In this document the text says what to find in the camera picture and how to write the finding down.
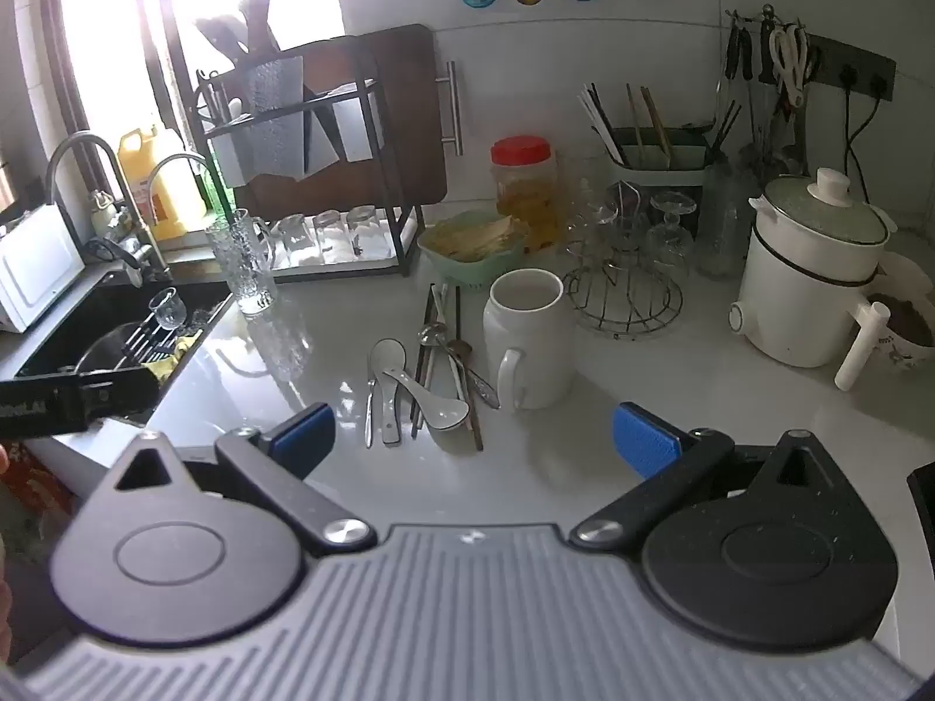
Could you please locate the plain steel cleaver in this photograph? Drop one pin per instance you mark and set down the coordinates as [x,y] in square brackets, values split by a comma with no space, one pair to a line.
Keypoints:
[321,139]

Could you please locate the white-knobbed cooker lid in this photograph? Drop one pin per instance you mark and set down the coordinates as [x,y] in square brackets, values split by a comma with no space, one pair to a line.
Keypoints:
[811,212]

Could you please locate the black dish rack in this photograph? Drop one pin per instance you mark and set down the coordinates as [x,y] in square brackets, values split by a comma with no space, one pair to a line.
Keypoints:
[402,263]

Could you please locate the black stove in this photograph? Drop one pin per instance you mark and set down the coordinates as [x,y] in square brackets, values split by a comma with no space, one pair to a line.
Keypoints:
[924,489]

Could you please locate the hammered steel cleaver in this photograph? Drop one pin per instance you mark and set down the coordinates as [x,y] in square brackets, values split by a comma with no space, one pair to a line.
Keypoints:
[267,117]

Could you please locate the green plastic basket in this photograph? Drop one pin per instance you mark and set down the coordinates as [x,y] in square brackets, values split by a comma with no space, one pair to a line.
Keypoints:
[467,274]

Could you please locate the tall curved steel faucet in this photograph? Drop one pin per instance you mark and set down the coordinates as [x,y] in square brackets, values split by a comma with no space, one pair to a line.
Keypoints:
[73,142]

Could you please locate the patterned white bowl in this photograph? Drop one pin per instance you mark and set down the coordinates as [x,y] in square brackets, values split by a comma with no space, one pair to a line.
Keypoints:
[906,321]

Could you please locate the small curved steel faucet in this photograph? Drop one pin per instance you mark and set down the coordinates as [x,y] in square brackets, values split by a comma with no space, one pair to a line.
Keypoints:
[182,157]

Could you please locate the white electric cooker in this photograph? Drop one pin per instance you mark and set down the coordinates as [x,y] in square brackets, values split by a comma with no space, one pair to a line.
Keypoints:
[796,307]

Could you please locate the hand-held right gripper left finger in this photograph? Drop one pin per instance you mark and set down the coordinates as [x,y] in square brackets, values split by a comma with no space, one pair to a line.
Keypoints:
[303,438]

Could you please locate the textured glass mug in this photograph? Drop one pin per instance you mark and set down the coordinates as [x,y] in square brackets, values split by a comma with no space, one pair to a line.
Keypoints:
[245,270]

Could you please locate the clear goblet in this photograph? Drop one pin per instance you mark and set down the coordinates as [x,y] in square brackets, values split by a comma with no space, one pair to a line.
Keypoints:
[168,307]

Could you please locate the metal spoon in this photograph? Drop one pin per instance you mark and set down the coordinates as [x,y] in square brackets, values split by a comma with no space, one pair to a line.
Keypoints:
[459,348]
[370,416]
[431,334]

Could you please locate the dried noodles bundle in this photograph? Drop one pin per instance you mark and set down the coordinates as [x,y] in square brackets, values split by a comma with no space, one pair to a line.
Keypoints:
[475,237]

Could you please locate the yellow cloth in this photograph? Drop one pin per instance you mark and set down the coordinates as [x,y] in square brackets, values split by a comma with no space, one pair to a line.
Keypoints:
[186,347]

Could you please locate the clear glass pitcher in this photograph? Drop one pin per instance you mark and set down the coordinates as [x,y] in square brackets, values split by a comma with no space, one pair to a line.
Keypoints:
[723,234]

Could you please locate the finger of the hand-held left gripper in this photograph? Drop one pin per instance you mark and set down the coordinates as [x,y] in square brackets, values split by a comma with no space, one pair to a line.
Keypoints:
[117,394]

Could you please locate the black sink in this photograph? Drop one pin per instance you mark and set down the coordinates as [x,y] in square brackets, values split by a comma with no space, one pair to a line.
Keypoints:
[88,336]

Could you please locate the white chopstick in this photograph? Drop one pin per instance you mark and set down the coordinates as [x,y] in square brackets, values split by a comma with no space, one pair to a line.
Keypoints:
[440,307]

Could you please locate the white ceramic spoon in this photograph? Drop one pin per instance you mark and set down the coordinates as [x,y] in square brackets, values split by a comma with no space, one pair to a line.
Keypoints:
[387,358]
[445,415]

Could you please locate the small white bottle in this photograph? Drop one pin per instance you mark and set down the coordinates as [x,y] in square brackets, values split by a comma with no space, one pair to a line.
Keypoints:
[104,215]

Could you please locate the clear glass jar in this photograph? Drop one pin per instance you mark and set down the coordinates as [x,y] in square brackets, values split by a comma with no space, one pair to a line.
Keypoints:
[584,190]

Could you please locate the steel wall hook rail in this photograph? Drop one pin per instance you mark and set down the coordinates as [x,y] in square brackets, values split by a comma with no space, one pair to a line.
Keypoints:
[767,12]

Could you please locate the wooden chopstick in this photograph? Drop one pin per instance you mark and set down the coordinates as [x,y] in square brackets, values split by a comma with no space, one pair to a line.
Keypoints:
[476,431]

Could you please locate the green chopstick holder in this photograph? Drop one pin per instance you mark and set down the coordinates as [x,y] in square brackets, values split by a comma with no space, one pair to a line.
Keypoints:
[657,168]

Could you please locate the yellow plastic bottle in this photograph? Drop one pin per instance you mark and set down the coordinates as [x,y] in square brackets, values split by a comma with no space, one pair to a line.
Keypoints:
[172,190]

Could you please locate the black chopstick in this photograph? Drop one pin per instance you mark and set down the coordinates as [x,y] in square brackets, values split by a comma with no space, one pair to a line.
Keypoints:
[424,365]
[457,307]

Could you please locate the red-lidded plastic jar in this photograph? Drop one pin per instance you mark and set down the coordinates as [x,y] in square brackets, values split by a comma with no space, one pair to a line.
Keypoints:
[522,153]

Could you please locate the white drip tray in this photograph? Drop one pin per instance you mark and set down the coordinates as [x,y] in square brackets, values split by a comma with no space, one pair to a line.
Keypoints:
[380,263]

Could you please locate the brown cutting board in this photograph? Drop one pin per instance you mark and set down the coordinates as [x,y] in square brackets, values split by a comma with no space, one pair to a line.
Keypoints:
[409,124]

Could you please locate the white mug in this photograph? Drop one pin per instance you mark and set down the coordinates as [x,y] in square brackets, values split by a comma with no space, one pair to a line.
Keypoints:
[529,336]

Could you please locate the red patterned bag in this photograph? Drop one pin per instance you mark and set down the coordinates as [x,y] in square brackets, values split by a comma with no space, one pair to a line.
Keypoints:
[36,482]

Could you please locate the white box appliance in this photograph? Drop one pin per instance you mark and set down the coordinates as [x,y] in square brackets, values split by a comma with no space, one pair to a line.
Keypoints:
[36,270]

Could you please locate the red-marked clear drinking glass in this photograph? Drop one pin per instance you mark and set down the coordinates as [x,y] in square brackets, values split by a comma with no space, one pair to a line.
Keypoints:
[364,230]

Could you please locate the black power strip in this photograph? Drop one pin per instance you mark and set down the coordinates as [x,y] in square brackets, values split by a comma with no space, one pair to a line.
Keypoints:
[869,66]

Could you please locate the clear stemmed glass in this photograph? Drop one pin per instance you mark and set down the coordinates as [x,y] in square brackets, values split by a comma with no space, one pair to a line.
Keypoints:
[668,234]

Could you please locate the brown window frame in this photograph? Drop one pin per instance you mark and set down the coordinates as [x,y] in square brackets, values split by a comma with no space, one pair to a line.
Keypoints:
[62,51]

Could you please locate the green bottle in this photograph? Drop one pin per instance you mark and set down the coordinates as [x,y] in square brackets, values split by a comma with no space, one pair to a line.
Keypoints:
[215,190]

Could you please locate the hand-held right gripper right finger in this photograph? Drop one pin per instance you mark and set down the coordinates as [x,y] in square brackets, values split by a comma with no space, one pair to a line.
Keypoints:
[646,442]

